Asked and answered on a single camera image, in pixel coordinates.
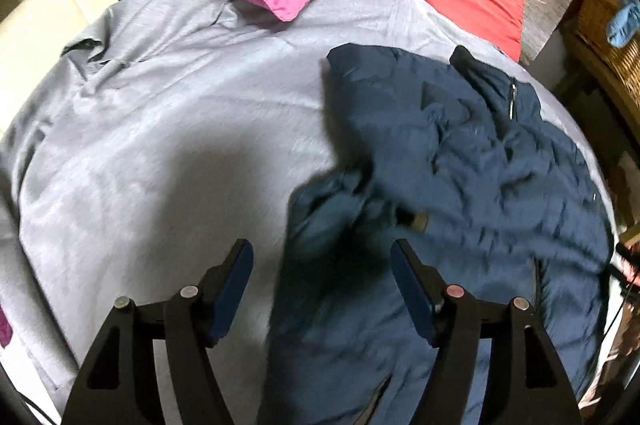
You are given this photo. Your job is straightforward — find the cream leather sofa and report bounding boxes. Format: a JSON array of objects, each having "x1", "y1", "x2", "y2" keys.
[{"x1": 0, "y1": 0, "x2": 121, "y2": 138}]

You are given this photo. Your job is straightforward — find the navy puffer jacket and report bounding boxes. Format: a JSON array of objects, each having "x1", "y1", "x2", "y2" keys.
[{"x1": 257, "y1": 45, "x2": 616, "y2": 425}]

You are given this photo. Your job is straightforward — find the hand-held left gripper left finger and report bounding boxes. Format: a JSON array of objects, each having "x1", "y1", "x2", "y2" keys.
[{"x1": 61, "y1": 238, "x2": 255, "y2": 425}]

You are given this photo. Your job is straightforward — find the magenta cloth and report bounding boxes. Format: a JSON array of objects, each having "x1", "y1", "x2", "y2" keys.
[{"x1": 0, "y1": 305, "x2": 14, "y2": 349}]

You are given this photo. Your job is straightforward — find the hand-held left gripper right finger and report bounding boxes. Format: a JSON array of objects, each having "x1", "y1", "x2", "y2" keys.
[{"x1": 390, "y1": 238, "x2": 583, "y2": 425}]

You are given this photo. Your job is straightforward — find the wicker basket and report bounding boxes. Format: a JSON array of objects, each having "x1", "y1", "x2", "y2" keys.
[{"x1": 572, "y1": 0, "x2": 640, "y2": 80}]

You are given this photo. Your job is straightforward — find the blue cloth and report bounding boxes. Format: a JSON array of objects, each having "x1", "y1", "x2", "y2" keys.
[{"x1": 606, "y1": 0, "x2": 640, "y2": 48}]

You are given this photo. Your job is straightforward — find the grey bed sheet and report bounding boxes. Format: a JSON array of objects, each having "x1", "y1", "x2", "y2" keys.
[{"x1": 0, "y1": 0, "x2": 621, "y2": 425}]

